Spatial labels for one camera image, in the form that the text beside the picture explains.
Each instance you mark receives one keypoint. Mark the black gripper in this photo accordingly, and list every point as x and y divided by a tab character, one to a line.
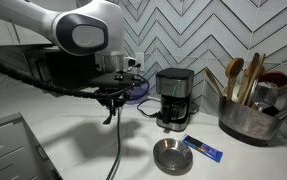
111	90

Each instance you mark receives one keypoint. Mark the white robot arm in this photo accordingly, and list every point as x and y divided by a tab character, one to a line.
96	27

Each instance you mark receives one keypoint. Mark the small metal bowl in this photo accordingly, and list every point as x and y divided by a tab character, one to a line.
172	156

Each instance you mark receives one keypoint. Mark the wooden spoon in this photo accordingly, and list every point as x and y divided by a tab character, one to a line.
232	71

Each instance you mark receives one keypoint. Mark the purple plastic container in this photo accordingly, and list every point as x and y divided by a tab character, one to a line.
137	94

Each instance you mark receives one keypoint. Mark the black coffee maker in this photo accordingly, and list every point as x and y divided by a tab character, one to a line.
174	85

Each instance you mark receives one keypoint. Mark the blue snack wrapper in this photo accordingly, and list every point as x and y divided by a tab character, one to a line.
203	148

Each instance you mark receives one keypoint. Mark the wooden spatula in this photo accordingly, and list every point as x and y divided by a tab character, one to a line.
250	74

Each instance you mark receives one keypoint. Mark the white wall outlet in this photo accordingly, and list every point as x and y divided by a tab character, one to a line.
140	59

